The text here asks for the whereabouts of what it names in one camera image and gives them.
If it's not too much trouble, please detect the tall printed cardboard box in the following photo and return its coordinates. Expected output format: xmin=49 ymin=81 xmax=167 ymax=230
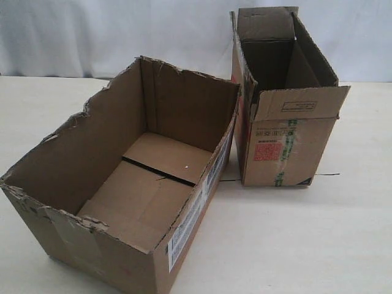
xmin=230 ymin=6 xmax=350 ymax=187

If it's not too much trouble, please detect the white backdrop curtain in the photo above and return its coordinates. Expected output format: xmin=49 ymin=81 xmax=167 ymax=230
xmin=1 ymin=1 xmax=391 ymax=82

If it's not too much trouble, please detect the torn cardboard box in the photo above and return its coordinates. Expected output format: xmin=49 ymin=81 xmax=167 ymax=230
xmin=1 ymin=56 xmax=240 ymax=293

